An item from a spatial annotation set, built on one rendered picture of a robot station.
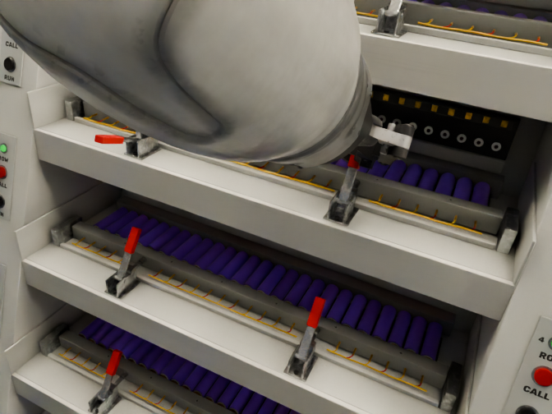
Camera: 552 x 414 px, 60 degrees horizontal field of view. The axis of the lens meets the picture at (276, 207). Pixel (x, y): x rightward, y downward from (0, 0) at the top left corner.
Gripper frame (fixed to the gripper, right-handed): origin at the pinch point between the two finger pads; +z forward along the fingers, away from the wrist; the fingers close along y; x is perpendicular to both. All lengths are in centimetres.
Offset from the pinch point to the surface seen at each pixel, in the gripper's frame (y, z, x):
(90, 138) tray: -34.6, 0.7, -7.5
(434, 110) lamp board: 5.2, 11.8, 8.2
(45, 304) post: -43, 10, -35
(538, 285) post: 19.7, -1.1, -7.9
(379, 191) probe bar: 2.7, 4.9, -3.6
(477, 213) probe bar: 13.2, 4.8, -2.9
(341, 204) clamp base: -0.4, 2.0, -6.2
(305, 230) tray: -2.8, -0.3, -9.9
